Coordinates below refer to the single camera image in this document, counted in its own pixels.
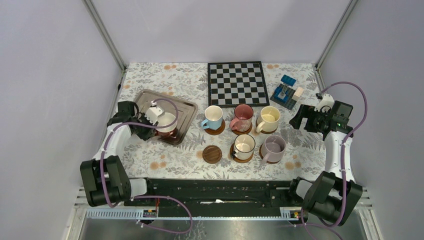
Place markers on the light blue mug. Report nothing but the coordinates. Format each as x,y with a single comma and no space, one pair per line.
213,118

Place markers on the metal serving tray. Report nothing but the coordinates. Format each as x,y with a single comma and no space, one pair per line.
186,113

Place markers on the brown wooden coaster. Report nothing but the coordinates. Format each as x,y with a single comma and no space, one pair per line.
217,131
238,160
265,132
270,157
237,132

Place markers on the grey lego baseplate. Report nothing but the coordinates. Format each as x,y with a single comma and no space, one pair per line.
283,96

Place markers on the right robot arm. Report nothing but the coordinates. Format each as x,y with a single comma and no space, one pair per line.
334,194

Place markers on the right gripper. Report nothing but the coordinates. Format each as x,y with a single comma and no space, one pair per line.
305,111

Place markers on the dark walnut coaster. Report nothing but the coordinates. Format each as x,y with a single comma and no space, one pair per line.
212,154

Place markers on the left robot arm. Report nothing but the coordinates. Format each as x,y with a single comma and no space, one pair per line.
104,178

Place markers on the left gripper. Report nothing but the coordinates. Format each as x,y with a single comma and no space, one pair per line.
149,133

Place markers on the lavender ceramic mug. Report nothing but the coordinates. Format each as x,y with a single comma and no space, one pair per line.
275,144

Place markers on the blue lego brick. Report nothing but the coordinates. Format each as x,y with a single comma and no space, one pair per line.
287,80

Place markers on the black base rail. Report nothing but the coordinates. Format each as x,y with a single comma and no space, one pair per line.
219,198

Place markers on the cream yellow mug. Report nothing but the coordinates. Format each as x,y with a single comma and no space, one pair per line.
268,119

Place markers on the pink enamel mug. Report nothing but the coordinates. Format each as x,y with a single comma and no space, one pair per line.
242,120

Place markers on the white lego brick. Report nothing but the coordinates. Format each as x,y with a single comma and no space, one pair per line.
297,93

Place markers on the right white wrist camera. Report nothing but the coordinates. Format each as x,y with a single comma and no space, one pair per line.
326,101

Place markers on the white red bowl cup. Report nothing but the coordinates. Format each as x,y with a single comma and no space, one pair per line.
167,126

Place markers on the black white chessboard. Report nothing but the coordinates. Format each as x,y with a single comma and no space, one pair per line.
230,84

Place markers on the white black-rimmed enamel mug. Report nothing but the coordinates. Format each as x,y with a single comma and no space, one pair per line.
244,146

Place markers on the floral tablecloth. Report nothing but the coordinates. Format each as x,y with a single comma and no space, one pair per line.
305,155

